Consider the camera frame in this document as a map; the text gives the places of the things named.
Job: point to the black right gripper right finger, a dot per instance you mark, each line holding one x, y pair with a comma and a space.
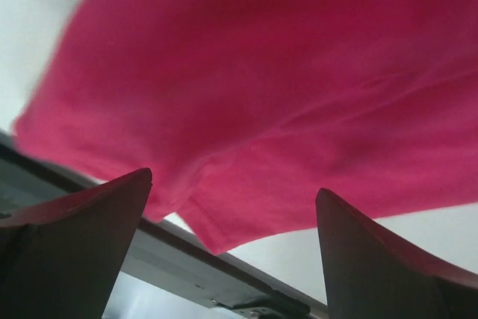
370, 272

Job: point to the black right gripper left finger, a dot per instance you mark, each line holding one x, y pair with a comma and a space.
61, 259

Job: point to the pink t shirt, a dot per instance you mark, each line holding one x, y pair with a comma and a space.
244, 109

